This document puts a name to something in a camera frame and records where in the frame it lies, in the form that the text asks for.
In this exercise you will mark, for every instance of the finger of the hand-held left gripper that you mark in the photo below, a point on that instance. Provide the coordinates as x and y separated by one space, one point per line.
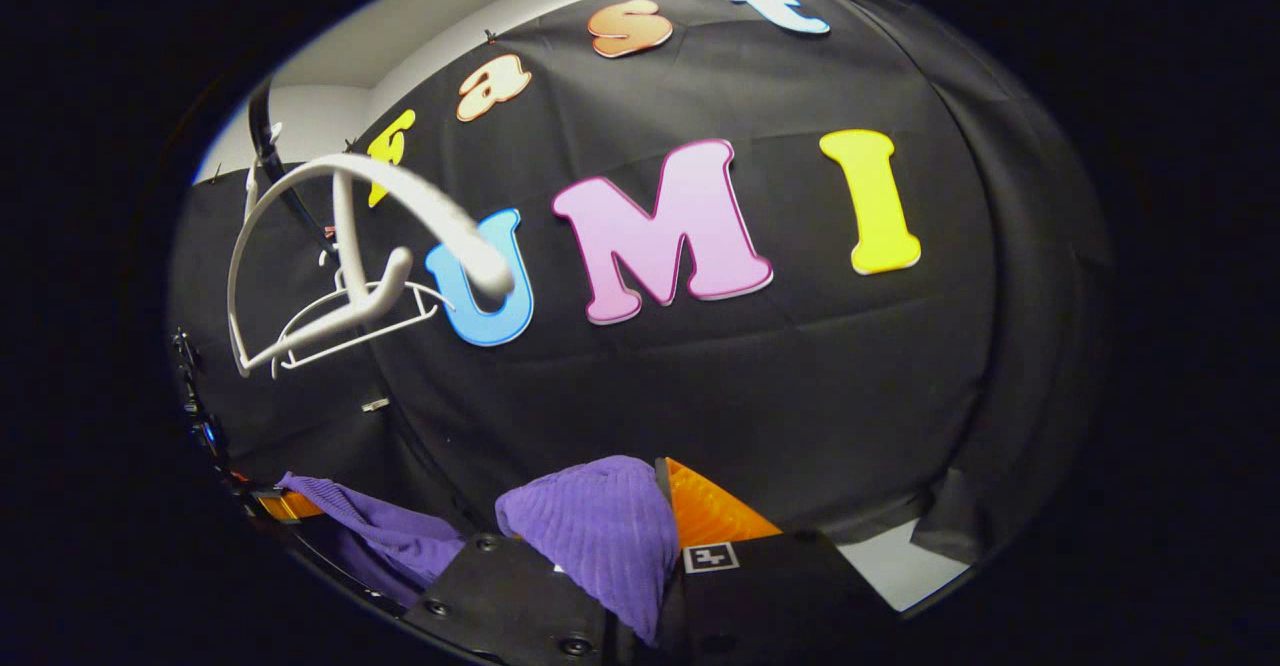
290 506

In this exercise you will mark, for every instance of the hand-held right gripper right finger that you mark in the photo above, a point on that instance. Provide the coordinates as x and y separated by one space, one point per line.
770 596

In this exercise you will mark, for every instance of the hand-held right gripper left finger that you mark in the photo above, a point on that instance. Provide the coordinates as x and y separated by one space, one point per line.
500 596

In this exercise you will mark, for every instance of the purple ribbed jacket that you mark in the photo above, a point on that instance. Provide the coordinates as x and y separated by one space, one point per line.
600 526

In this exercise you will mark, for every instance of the white plastic clothes hanger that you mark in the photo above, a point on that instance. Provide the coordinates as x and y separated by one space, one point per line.
440 214
436 312

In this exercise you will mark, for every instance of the white clip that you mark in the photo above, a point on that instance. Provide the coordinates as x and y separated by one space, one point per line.
376 405

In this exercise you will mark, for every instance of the black backdrop cloth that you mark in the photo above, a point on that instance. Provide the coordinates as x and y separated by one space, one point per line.
800 376

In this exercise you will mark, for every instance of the black clothes rail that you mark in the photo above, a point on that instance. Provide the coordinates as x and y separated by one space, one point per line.
262 136

